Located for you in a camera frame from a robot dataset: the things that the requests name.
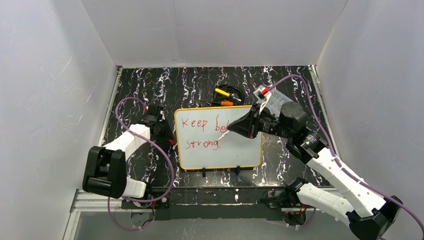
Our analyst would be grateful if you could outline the white marker pen red ends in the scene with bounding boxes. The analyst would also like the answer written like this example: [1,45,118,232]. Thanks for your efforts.
[217,130,231,141]

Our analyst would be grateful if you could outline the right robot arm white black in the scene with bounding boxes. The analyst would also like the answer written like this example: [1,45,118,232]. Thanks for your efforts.
[227,101,400,240]

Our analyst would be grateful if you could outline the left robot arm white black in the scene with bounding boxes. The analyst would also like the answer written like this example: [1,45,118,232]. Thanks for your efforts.
[82,104,175,199]

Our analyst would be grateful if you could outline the clear plastic screw box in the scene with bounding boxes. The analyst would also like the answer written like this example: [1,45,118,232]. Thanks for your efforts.
[262,88,293,115]

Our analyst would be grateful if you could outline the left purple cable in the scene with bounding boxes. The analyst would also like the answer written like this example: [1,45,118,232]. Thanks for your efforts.
[106,96,175,232]

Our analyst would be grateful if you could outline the purple cable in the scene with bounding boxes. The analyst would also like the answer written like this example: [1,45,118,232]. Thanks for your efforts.
[263,74,424,233]
[106,96,175,232]

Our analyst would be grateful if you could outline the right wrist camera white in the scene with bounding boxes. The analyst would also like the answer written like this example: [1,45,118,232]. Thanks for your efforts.
[253,85,273,115]

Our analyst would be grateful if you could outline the orange handled tool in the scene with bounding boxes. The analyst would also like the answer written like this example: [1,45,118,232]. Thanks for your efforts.
[220,101,234,107]

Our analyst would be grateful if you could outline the whiteboard with yellow frame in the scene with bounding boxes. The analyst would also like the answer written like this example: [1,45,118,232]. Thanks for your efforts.
[174,105,263,170]

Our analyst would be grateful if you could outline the yellow handled tool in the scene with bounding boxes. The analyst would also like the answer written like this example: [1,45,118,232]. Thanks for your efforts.
[214,88,231,98]

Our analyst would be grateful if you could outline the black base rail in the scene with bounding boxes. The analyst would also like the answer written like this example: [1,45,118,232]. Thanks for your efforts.
[121,186,314,225]

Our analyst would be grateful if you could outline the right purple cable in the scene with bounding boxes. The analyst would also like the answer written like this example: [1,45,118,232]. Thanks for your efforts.
[263,74,424,233]

